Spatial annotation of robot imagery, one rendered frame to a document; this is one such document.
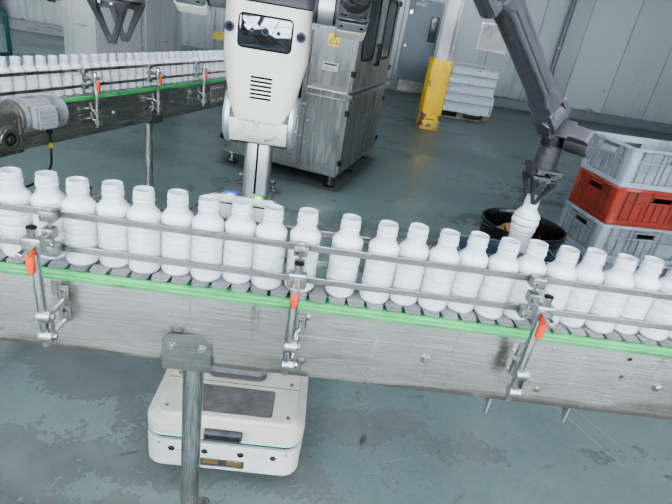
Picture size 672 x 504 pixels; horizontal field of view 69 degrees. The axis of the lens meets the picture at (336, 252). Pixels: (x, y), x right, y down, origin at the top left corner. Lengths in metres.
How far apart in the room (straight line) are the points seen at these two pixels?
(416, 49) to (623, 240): 10.23
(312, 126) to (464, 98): 6.11
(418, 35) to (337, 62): 8.54
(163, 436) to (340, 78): 3.43
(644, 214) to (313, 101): 2.78
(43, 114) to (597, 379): 1.99
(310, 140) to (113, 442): 3.32
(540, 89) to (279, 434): 1.27
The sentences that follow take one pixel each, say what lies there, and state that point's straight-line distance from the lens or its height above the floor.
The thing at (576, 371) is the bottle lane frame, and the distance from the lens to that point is 1.15.
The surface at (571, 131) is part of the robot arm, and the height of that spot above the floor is 1.33.
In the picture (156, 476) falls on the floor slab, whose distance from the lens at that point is 1.94.
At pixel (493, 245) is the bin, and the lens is 1.61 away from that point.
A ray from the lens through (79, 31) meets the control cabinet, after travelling 6.88.
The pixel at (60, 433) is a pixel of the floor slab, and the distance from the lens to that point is 2.14.
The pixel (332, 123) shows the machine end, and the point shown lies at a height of 0.61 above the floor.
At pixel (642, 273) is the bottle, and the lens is 1.14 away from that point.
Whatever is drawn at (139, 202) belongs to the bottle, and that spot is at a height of 1.15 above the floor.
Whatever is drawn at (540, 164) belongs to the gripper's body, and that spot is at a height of 1.24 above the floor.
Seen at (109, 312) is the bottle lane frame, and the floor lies 0.92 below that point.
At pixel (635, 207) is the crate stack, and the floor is 0.78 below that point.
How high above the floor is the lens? 1.50
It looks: 26 degrees down
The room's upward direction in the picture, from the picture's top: 10 degrees clockwise
